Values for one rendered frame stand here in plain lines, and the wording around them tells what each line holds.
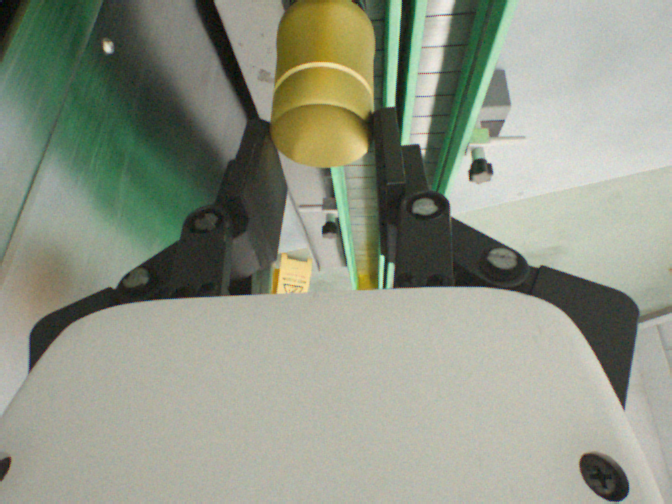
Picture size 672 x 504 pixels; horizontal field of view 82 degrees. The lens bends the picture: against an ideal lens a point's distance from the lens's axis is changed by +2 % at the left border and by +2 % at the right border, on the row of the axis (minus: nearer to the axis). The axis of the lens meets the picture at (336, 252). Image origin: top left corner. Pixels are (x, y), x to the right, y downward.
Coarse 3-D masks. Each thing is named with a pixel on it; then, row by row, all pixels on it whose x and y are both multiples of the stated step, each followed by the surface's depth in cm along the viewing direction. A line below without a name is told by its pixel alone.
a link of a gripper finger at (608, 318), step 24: (528, 288) 8; (552, 288) 8; (576, 288) 8; (600, 288) 8; (576, 312) 8; (600, 312) 8; (624, 312) 8; (600, 336) 7; (624, 336) 7; (600, 360) 7; (624, 360) 7; (624, 384) 7; (624, 408) 7
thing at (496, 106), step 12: (504, 72) 62; (492, 84) 61; (504, 84) 61; (492, 96) 60; (504, 96) 60; (492, 108) 60; (504, 108) 60; (480, 120) 62; (492, 120) 62; (504, 120) 62; (492, 132) 65
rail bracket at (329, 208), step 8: (328, 168) 67; (328, 176) 67; (328, 184) 67; (328, 192) 66; (328, 200) 65; (304, 208) 65; (312, 208) 65; (320, 208) 65; (328, 208) 64; (336, 208) 64; (328, 216) 64; (336, 216) 66; (328, 224) 63; (328, 232) 62; (336, 232) 63
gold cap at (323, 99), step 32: (320, 0) 12; (288, 32) 12; (320, 32) 12; (352, 32) 12; (288, 64) 12; (320, 64) 11; (352, 64) 12; (288, 96) 11; (320, 96) 11; (352, 96) 11; (288, 128) 12; (320, 128) 12; (352, 128) 12; (320, 160) 13; (352, 160) 13
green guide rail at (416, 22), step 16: (416, 0) 31; (416, 16) 33; (416, 32) 34; (416, 48) 35; (416, 64) 37; (400, 80) 48; (416, 80) 39; (400, 96) 48; (400, 112) 51; (400, 128) 48; (384, 288) 123
